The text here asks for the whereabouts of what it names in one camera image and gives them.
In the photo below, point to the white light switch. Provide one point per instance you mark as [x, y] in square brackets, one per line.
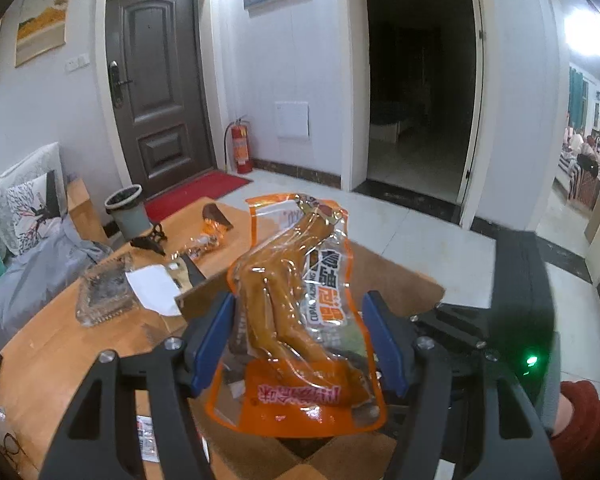
[76, 63]

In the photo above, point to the grey blanket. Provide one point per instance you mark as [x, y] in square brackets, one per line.
[35, 280]

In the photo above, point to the cardboard box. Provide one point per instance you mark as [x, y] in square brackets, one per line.
[395, 280]

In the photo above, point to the small orange snack packet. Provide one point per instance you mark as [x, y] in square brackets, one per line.
[212, 237]

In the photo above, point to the white wall panel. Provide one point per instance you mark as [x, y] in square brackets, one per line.
[291, 119]

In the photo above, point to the white pillow with black tree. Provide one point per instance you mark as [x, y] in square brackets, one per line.
[30, 210]

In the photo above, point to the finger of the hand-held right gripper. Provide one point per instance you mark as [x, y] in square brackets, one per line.
[460, 325]

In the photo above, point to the tissue box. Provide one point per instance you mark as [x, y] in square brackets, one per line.
[155, 287]

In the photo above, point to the red fire extinguisher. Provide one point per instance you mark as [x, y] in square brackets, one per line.
[240, 147]

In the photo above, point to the teal curtain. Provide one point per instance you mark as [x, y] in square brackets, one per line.
[577, 95]

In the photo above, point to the dark hair claw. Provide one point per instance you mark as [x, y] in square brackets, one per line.
[150, 242]

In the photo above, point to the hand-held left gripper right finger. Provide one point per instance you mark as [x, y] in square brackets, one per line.
[385, 340]

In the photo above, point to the dark brown door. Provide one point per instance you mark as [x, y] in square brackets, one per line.
[155, 85]

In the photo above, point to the glass ashtray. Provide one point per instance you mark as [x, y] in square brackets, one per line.
[105, 292]

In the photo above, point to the framed golden field painting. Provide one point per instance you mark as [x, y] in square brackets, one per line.
[42, 20]

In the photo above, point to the grey trash bin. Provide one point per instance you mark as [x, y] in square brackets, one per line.
[127, 210]

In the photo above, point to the red door mat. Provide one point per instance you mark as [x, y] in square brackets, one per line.
[200, 192]

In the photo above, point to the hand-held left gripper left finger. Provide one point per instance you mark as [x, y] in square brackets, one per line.
[212, 340]

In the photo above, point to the person's right forearm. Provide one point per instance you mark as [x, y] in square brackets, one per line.
[590, 420]

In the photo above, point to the orange clear chicken foot packet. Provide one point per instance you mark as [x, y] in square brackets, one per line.
[290, 285]

